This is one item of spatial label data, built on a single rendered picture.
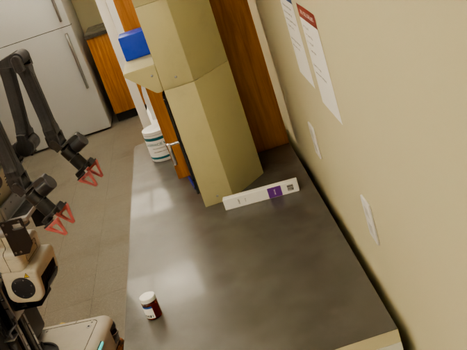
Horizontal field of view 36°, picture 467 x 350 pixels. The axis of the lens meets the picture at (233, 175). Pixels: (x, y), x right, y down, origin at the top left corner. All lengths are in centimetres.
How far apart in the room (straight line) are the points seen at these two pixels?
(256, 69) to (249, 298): 116
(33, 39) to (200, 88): 510
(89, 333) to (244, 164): 128
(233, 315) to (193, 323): 12
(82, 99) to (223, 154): 508
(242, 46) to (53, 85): 487
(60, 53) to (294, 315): 589
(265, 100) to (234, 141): 35
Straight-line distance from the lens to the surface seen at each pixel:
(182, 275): 229
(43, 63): 758
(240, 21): 288
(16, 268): 315
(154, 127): 330
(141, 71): 252
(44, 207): 280
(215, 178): 264
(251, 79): 293
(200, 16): 258
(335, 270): 206
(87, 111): 765
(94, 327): 359
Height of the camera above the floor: 202
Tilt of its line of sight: 22 degrees down
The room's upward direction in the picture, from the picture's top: 19 degrees counter-clockwise
